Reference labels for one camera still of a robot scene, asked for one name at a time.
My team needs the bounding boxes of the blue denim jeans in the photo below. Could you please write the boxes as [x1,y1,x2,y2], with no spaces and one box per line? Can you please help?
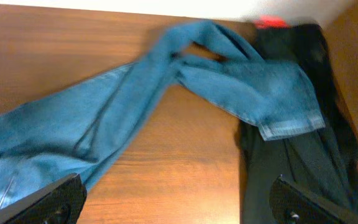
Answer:
[0,21,324,209]

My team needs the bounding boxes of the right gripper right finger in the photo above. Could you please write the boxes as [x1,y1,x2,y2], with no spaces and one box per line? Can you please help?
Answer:
[269,177,358,224]

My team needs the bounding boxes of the red cloth piece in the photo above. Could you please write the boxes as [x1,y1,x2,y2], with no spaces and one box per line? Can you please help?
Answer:
[254,16,290,29]

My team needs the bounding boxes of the black garment pile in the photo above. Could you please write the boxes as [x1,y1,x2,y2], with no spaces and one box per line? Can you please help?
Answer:
[240,24,358,223]

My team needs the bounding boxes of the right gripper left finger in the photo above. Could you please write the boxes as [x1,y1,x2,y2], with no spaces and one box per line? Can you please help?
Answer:
[0,174,87,224]

